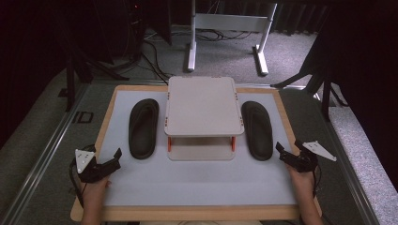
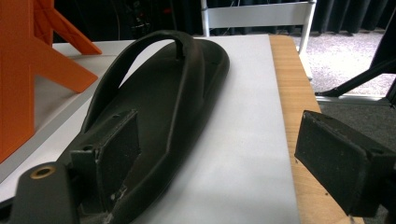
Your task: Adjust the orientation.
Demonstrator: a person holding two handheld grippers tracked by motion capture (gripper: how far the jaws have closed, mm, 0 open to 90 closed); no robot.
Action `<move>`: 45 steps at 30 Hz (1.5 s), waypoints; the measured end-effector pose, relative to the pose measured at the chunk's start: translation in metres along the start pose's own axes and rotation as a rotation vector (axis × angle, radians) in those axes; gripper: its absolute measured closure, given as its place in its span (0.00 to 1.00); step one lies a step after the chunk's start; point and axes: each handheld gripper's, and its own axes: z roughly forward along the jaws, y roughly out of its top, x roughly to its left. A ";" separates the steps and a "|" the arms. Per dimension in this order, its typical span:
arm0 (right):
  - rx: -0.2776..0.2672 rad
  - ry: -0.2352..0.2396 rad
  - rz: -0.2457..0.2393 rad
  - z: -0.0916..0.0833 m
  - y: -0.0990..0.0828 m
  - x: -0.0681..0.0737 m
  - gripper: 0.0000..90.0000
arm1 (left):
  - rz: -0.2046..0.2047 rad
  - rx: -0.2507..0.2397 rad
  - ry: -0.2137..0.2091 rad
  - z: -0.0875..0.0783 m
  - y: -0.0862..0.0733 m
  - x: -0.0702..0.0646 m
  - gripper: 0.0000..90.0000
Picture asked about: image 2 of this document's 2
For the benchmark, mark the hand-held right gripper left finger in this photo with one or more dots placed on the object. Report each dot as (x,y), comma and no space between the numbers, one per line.
(116,149)

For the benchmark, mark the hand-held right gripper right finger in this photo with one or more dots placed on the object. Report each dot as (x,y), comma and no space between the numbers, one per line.
(330,155)

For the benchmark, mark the black flip-flop sandal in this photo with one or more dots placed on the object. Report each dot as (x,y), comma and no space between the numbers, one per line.
(162,102)

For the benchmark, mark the black tripod stand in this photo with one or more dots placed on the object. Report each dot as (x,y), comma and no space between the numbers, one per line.
(367,74)

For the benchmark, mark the orange shoe rack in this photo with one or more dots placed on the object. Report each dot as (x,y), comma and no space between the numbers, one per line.
(21,68)

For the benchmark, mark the dark curtain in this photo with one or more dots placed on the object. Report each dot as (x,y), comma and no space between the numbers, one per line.
(345,14)

